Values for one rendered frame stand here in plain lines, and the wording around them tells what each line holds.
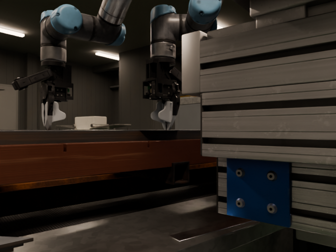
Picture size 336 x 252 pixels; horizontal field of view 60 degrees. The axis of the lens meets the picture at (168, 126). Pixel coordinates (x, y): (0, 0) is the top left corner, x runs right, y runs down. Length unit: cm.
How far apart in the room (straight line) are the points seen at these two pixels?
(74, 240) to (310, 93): 39
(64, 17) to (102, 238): 59
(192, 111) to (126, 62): 732
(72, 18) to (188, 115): 115
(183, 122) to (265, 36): 153
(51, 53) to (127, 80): 797
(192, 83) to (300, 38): 15
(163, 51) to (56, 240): 56
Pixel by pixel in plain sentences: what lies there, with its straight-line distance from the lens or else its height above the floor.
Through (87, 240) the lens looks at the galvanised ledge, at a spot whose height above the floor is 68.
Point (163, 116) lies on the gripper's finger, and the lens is 83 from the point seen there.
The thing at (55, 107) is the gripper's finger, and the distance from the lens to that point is 95.
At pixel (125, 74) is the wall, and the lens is 900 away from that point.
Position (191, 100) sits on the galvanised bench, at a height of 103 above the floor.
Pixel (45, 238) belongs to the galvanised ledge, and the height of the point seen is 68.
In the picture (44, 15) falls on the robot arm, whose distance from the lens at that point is 100.
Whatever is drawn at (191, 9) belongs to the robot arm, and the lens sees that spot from 76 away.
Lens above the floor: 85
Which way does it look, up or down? 1 degrees up
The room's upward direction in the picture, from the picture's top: straight up
